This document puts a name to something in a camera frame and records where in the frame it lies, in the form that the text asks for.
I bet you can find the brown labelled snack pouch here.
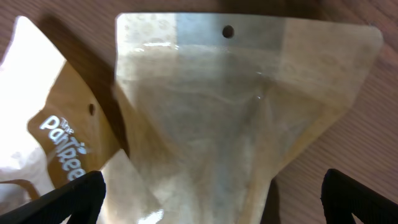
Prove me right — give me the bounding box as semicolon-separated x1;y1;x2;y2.
1;16;119;213

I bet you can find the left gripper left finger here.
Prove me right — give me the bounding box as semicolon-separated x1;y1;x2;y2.
1;171;106;224

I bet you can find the beige paper pouch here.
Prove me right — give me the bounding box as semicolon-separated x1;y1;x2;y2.
114;12;383;223

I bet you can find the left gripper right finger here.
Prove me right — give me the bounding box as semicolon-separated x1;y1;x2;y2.
321;169;397;224

